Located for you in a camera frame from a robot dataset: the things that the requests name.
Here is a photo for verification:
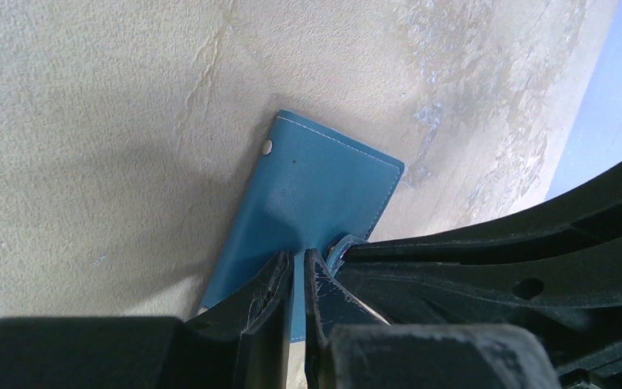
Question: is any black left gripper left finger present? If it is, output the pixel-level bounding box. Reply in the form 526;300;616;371
0;252;294;388

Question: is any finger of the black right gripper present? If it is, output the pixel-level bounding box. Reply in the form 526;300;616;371
336;237;622;368
342;161;622;265

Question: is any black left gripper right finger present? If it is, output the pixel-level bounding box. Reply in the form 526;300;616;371
304;249;560;388

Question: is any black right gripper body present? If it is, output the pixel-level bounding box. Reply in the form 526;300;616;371
556;346;622;388

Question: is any blue leather card holder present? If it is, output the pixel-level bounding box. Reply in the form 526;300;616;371
199;110;404;343

